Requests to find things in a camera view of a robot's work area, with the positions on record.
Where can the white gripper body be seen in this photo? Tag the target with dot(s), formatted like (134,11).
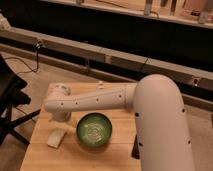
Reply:
(61,117)

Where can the white sponge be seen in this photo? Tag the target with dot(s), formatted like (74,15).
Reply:
(55,137)

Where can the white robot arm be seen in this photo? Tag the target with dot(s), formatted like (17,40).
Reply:
(160,117)

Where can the green glass bowl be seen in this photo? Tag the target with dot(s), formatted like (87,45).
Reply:
(94,130)

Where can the black office chair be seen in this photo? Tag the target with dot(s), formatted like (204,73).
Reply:
(11,96)

